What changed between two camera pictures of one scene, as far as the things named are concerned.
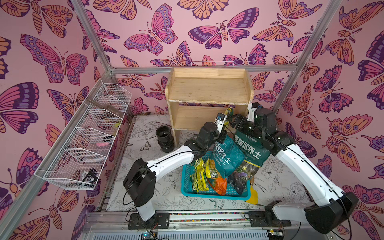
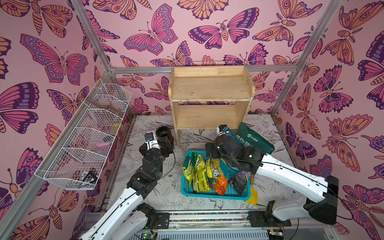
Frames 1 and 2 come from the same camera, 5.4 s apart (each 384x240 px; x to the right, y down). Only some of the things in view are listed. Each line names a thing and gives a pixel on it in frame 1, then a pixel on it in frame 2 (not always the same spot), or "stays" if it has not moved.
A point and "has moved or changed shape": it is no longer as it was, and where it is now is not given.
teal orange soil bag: x=227 y=156 has moved or changed shape
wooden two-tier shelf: x=197 y=96 stays
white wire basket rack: x=78 y=161 stays
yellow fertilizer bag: x=197 y=177 to x=187 y=170
